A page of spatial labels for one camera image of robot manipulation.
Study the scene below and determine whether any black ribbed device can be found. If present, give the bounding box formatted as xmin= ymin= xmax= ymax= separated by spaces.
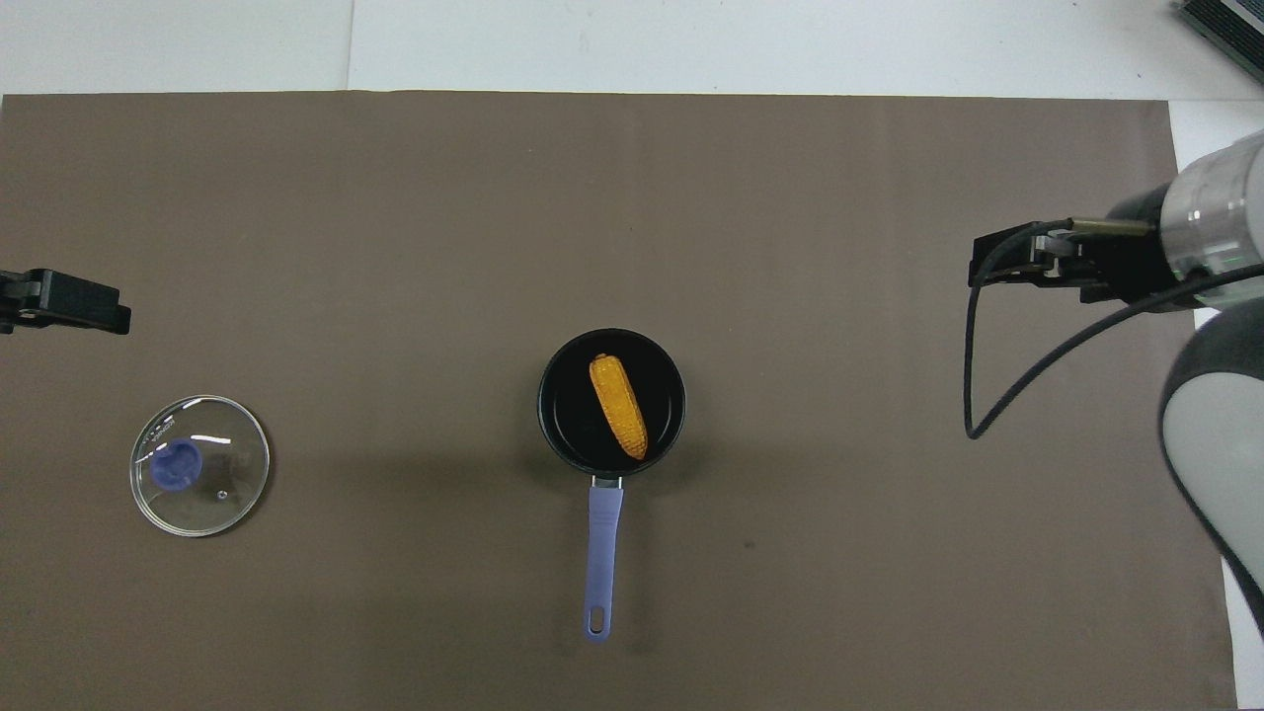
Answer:
xmin=1177 ymin=0 xmax=1264 ymax=58

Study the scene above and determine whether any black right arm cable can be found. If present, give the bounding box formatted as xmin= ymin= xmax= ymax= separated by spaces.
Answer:
xmin=963 ymin=222 xmax=1264 ymax=441

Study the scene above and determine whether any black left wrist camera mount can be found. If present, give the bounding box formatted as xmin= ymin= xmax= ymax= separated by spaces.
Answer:
xmin=0 ymin=269 xmax=132 ymax=337

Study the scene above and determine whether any yellow corn cob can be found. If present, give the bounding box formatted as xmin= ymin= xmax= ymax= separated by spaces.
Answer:
xmin=590 ymin=354 xmax=650 ymax=462

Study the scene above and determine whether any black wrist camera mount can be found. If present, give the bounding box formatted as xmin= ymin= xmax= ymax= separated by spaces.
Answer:
xmin=0 ymin=269 xmax=132 ymax=337
xmin=970 ymin=219 xmax=1186 ymax=309

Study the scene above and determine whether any brown table mat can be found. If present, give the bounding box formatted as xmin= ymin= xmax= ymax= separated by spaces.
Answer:
xmin=0 ymin=92 xmax=1240 ymax=711

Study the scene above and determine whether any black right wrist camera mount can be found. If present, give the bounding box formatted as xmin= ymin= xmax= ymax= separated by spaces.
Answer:
xmin=970 ymin=219 xmax=1186 ymax=309

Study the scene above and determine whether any glass lid purple knob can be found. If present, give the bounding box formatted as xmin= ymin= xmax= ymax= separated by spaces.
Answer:
xmin=129 ymin=394 xmax=272 ymax=539

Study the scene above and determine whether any black pot purple handle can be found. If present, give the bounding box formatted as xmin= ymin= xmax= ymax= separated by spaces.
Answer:
xmin=537 ymin=328 xmax=687 ymax=645

